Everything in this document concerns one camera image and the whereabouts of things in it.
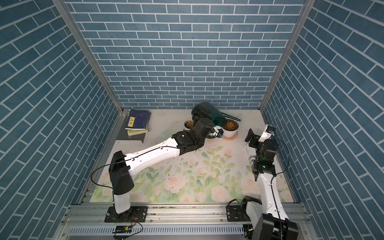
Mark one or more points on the green-edged lower book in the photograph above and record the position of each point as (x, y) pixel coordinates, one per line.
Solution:
(132, 132)

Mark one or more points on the white flat box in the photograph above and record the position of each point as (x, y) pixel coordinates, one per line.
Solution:
(251, 153)

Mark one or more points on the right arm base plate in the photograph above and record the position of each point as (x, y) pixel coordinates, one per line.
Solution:
(236, 214)

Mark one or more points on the cream wavy flower pot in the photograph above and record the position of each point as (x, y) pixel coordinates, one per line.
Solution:
(189, 124)

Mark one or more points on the floral table mat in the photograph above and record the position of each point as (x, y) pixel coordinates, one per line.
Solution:
(216, 173)

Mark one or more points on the red-orange succulent plant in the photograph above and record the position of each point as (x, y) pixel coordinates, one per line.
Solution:
(231, 125)

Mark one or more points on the dark green watering can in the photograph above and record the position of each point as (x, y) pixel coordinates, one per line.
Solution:
(207, 110)

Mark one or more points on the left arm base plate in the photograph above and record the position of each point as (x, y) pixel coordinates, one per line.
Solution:
(135, 213)

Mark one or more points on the white plastic flower pot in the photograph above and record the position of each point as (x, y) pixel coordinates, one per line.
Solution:
(229, 134)

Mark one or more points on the small green circuit board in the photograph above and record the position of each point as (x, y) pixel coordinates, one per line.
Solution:
(123, 230)

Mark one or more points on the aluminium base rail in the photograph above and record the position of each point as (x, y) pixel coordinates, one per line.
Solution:
(163, 222)

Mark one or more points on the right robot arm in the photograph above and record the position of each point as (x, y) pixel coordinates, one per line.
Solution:
(267, 215)

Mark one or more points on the pink pot saucer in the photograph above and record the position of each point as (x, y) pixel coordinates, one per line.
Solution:
(231, 138)

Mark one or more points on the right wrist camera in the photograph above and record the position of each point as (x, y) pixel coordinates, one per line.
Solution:
(268, 132)

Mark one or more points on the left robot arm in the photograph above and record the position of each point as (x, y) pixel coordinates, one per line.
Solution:
(123, 167)

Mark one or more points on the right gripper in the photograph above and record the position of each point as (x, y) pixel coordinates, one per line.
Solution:
(251, 136)

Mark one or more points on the dark blue book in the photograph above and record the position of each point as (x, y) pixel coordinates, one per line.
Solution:
(137, 119)

